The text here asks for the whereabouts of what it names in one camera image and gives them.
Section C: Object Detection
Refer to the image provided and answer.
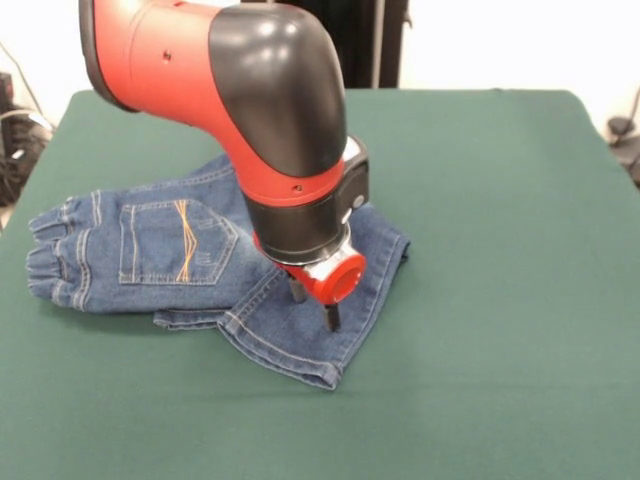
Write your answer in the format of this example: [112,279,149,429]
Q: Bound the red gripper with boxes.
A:
[252,232,369,334]

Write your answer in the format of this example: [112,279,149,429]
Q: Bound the black wheeled stand base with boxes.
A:
[0,72,55,207]
[607,115,640,189]

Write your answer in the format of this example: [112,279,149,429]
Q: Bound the blue denim jeans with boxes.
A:
[25,152,412,392]

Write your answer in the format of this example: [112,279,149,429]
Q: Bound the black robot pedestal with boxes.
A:
[324,0,415,90]

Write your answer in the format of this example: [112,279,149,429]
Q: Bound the dark green table cloth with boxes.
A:
[0,88,640,480]

